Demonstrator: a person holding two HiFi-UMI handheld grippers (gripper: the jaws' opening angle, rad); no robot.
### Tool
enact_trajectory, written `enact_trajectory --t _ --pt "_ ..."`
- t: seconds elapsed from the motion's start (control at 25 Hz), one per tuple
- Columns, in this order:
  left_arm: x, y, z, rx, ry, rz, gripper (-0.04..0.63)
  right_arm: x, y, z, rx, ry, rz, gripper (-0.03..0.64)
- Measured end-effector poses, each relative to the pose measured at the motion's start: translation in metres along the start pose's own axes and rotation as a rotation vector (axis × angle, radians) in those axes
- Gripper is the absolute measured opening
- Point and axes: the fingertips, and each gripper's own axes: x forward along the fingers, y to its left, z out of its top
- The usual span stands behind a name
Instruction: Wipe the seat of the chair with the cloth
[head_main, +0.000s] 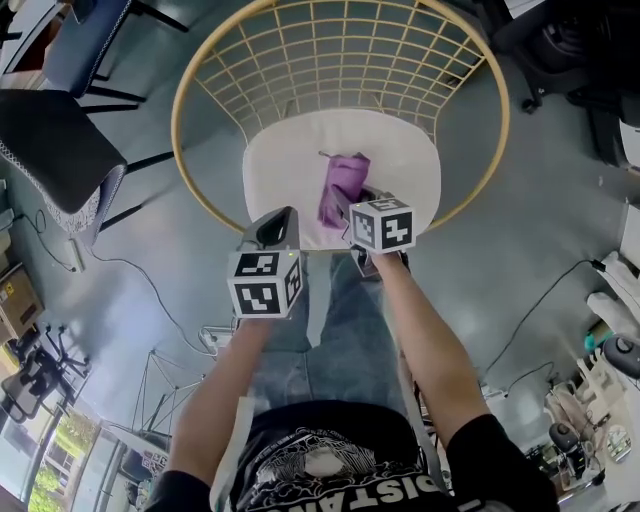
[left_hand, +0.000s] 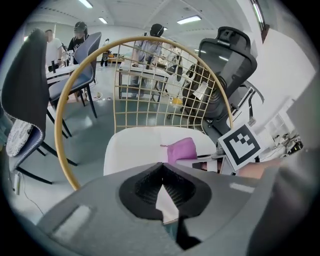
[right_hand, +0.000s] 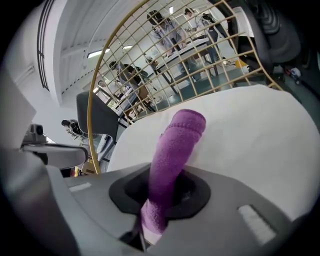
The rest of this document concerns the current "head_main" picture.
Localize black floor cable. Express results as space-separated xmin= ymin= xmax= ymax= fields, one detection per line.
xmin=487 ymin=258 xmax=607 ymax=399

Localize person's left forearm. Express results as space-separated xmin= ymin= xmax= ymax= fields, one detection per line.
xmin=168 ymin=315 xmax=276 ymax=485

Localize gold wire chair white seat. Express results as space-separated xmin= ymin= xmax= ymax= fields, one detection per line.
xmin=170 ymin=0 xmax=511 ymax=252

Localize black cushioned chair patterned trim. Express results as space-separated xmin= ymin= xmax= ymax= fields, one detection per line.
xmin=0 ymin=88 xmax=177 ymax=247

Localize cardboard box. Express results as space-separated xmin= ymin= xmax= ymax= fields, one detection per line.
xmin=0 ymin=263 xmax=46 ymax=346

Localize person's blue jeans legs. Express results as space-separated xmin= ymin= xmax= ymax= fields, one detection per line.
xmin=252 ymin=248 xmax=412 ymax=421

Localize black office chair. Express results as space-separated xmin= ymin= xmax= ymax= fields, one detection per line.
xmin=0 ymin=324 xmax=94 ymax=426

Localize person's black printed t-shirt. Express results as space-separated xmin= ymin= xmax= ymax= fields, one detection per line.
xmin=141 ymin=399 xmax=561 ymax=512

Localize purple cloth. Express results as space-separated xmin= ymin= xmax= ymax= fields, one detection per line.
xmin=316 ymin=150 xmax=372 ymax=230

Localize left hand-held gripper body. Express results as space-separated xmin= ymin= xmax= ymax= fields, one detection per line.
xmin=226 ymin=205 xmax=305 ymax=320

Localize black swivel chair base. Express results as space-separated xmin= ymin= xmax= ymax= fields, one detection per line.
xmin=492 ymin=0 xmax=640 ymax=169

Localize metal folding frame stand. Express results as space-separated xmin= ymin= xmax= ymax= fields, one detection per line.
xmin=130 ymin=349 xmax=217 ymax=436

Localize person's right forearm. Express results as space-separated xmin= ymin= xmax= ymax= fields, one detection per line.
xmin=372 ymin=251 xmax=492 ymax=449

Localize blue upholstered chair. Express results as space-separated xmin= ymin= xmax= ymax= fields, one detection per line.
xmin=41 ymin=0 xmax=191 ymax=112

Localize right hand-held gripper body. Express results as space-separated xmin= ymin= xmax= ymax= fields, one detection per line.
xmin=340 ymin=184 xmax=417 ymax=277

